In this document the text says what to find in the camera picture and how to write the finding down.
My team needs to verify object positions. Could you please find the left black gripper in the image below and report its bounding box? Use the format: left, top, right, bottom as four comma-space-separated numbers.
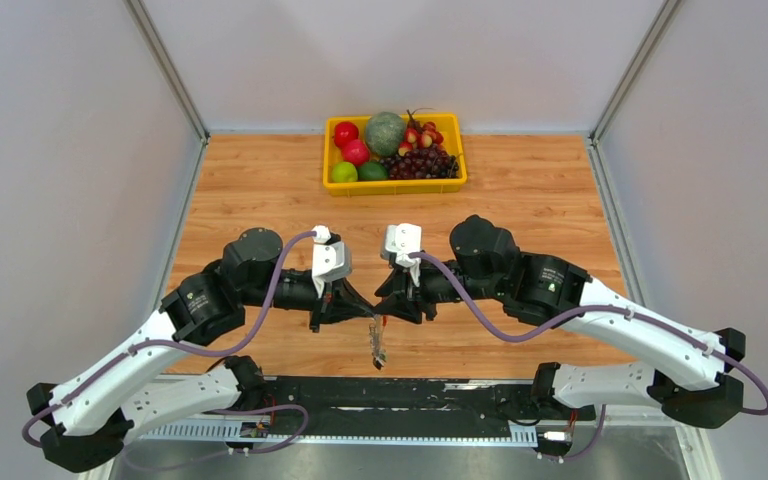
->
242, 269, 374, 333

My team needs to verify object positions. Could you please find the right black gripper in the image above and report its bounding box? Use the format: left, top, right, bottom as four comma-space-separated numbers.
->
373, 249, 504, 324

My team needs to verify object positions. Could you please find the metal key organizer with rings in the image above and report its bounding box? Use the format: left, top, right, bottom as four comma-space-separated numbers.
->
369, 315, 387, 370

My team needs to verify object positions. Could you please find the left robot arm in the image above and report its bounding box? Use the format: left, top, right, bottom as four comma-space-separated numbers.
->
22, 226, 373, 473

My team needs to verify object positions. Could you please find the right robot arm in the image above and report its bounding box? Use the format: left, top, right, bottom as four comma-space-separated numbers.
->
375, 215, 746, 429

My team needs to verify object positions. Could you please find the dark green avocado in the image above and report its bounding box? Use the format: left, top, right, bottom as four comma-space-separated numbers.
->
357, 161, 389, 182

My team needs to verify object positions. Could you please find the light green lime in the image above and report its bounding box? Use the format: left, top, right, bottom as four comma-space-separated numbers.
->
330, 161, 359, 184

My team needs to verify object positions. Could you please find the dark purple grape bunch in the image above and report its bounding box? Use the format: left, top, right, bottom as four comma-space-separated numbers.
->
378, 147, 462, 180

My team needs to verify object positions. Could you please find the pink red apple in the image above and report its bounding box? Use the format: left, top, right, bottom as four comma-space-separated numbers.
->
341, 138, 371, 167

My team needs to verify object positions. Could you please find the red cherry cluster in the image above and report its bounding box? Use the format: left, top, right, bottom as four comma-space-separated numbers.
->
397, 109, 444, 156

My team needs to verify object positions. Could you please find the green melon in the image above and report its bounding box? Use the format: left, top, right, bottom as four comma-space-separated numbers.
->
364, 112, 407, 157

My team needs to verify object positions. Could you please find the yellow plastic fruit tray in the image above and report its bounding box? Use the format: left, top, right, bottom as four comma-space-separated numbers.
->
321, 112, 469, 197

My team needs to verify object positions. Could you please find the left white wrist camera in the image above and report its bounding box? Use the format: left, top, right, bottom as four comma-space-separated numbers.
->
311, 225, 353, 298

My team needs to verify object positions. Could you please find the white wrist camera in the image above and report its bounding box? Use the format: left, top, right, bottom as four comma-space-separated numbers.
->
381, 223, 422, 287
311, 225, 353, 298

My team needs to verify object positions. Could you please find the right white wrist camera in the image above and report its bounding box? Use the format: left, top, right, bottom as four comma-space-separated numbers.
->
381, 223, 422, 287

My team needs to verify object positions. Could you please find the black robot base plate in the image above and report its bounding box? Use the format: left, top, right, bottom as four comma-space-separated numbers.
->
231, 376, 574, 436

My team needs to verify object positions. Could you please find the slotted grey cable duct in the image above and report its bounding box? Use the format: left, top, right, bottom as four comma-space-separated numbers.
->
140, 416, 539, 448

